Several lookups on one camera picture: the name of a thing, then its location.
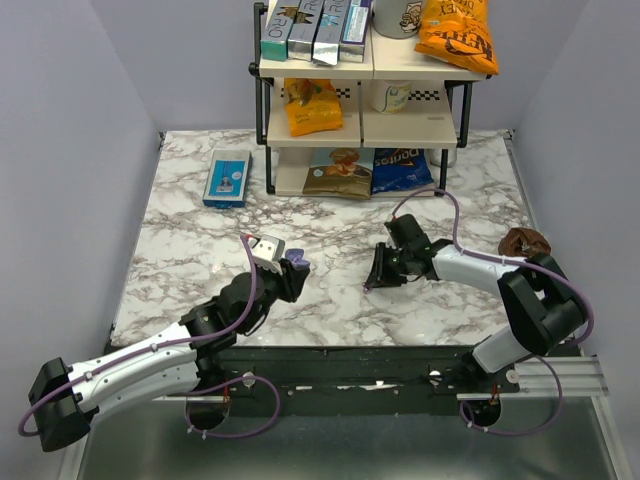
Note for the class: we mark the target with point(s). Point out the white printed mug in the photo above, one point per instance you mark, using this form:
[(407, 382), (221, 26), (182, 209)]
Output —
[(397, 19)]

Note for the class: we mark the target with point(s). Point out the orange chip bag top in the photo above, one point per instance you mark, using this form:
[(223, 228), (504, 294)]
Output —
[(458, 32)]

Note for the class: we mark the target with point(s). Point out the white yogurt cup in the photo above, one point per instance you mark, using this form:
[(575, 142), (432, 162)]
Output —
[(389, 96)]

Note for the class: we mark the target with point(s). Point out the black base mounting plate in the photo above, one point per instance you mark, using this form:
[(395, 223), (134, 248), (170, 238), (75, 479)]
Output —
[(256, 382)]

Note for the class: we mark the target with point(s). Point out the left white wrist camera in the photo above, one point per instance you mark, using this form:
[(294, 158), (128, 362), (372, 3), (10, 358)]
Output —
[(267, 252)]

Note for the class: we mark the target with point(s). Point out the orange snack bag middle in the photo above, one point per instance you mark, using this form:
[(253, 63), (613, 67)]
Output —
[(312, 106)]

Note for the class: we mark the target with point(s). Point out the teal toothpaste box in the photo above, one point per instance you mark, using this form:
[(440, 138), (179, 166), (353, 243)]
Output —
[(274, 39)]

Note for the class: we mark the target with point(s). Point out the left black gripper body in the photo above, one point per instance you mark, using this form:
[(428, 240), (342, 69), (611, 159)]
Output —
[(283, 286)]

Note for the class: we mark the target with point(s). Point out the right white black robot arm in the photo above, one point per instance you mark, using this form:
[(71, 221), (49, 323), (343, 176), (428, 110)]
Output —
[(542, 311)]

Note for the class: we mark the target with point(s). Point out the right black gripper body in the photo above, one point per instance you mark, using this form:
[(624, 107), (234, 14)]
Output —
[(396, 267)]

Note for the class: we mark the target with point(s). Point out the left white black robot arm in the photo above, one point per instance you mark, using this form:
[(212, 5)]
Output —
[(67, 399)]

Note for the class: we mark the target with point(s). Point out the blue Doritos bag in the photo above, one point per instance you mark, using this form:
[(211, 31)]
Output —
[(397, 169)]

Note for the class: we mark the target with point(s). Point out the aluminium rail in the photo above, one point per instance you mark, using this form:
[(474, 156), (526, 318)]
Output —
[(578, 377)]

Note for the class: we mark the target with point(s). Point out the beige black three-tier shelf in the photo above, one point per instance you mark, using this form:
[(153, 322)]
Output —
[(437, 116)]

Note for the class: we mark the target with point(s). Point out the purple blue toothpaste box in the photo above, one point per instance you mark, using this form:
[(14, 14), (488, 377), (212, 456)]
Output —
[(353, 40)]

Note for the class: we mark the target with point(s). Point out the lavender earbud charging case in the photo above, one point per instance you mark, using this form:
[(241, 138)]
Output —
[(296, 257)]

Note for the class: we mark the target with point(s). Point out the blue flat product box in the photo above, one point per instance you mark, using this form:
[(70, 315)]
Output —
[(228, 178)]

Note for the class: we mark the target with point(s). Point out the brown snack bag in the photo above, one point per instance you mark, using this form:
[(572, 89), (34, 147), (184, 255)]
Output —
[(343, 172)]

